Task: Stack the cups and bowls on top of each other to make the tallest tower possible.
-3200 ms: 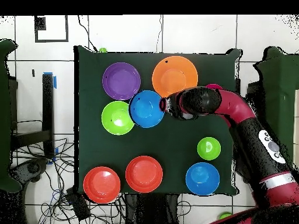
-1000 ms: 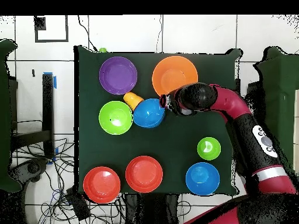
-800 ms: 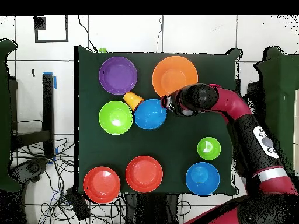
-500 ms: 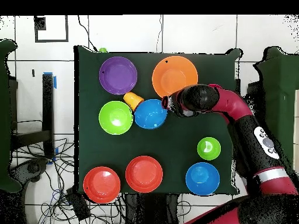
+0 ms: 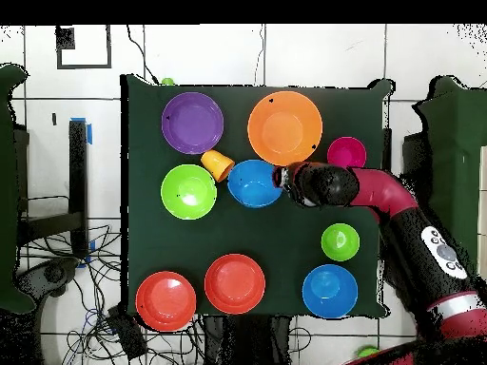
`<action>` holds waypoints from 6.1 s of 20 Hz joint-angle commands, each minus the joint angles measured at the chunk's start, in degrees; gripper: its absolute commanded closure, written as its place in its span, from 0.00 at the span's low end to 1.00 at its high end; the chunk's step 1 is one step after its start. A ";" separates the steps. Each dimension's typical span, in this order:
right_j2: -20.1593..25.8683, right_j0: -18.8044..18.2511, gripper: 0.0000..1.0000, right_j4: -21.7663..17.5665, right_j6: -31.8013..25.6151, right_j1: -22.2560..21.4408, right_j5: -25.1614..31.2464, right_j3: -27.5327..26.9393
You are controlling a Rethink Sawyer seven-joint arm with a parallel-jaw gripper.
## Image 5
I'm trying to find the blue plastic bowl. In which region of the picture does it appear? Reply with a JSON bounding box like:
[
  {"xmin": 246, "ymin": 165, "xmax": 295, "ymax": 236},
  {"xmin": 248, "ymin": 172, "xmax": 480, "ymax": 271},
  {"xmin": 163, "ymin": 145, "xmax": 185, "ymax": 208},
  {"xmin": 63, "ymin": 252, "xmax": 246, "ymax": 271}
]
[
  {"xmin": 226, "ymin": 159, "xmax": 283, "ymax": 209},
  {"xmin": 302, "ymin": 263, "xmax": 360, "ymax": 319}
]

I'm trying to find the large orange plastic bowl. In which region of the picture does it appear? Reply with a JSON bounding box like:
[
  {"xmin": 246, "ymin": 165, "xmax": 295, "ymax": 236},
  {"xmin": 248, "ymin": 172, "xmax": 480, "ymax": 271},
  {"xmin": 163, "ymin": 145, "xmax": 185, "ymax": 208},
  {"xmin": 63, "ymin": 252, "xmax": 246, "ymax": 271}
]
[{"xmin": 246, "ymin": 90, "xmax": 323, "ymax": 167}]

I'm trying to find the small green plastic bowl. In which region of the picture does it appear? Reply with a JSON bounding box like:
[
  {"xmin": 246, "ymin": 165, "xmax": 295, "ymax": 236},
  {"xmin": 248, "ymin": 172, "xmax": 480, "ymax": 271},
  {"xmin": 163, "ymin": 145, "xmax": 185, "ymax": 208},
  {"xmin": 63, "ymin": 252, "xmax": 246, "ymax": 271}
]
[{"xmin": 321, "ymin": 222, "xmax": 361, "ymax": 262}]

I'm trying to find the pink plastic bowl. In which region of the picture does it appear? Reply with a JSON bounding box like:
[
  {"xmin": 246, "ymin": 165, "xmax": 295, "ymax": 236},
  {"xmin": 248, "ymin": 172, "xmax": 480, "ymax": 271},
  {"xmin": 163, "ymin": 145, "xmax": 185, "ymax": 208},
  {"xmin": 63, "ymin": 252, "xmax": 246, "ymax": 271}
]
[{"xmin": 326, "ymin": 136, "xmax": 368, "ymax": 169}]

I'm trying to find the large green plastic bowl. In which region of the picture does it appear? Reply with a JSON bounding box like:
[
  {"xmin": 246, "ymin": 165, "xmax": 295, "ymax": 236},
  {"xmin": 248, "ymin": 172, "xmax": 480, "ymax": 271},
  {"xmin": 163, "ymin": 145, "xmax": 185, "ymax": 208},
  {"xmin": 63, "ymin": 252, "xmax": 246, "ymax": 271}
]
[{"xmin": 160, "ymin": 163, "xmax": 219, "ymax": 221}]

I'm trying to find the purple plastic bowl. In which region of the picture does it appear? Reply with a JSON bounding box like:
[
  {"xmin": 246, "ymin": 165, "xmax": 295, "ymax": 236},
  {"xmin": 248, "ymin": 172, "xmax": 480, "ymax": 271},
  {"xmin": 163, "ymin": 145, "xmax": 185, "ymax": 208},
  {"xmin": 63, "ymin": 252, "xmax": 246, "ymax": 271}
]
[{"xmin": 161, "ymin": 91, "xmax": 225, "ymax": 156}]

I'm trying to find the red-orange plastic bowl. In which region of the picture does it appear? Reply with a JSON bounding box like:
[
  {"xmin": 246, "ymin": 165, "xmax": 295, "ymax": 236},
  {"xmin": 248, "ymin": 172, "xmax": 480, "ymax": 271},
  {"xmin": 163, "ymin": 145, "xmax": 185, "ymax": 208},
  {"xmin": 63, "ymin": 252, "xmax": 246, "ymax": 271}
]
[
  {"xmin": 135, "ymin": 270, "xmax": 198, "ymax": 333},
  {"xmin": 204, "ymin": 253, "xmax": 266, "ymax": 316}
]

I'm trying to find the dark green table cloth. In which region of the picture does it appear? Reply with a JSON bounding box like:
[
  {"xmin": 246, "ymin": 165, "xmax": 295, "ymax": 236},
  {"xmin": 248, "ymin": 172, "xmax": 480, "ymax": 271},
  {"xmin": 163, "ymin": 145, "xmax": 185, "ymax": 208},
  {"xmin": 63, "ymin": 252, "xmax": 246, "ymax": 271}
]
[{"xmin": 120, "ymin": 73, "xmax": 395, "ymax": 318}]

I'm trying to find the green cloth side table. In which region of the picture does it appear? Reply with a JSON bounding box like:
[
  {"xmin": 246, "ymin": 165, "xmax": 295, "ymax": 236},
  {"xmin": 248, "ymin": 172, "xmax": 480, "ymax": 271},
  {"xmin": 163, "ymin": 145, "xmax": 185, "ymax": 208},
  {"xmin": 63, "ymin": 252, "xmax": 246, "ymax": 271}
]
[
  {"xmin": 0, "ymin": 64, "xmax": 37, "ymax": 315},
  {"xmin": 412, "ymin": 75, "xmax": 487, "ymax": 275}
]

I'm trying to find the black power strip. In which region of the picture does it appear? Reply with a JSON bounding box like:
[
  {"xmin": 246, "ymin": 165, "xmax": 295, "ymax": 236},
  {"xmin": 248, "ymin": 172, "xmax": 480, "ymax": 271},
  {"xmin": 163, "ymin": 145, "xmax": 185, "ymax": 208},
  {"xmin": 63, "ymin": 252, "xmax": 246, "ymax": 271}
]
[{"xmin": 106, "ymin": 305, "xmax": 147, "ymax": 360}]

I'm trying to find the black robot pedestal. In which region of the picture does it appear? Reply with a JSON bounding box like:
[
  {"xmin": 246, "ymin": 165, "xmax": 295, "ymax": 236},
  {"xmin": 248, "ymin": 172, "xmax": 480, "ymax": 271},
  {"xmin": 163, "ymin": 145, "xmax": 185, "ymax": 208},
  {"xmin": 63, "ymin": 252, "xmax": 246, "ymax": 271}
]
[{"xmin": 203, "ymin": 315, "xmax": 294, "ymax": 365}]

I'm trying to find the tangle of black cables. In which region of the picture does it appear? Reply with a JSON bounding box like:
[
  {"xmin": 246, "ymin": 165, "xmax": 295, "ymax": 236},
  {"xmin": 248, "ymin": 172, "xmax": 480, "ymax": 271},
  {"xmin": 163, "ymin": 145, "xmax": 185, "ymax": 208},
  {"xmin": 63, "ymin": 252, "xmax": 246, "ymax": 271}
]
[{"xmin": 16, "ymin": 223, "xmax": 206, "ymax": 365}]

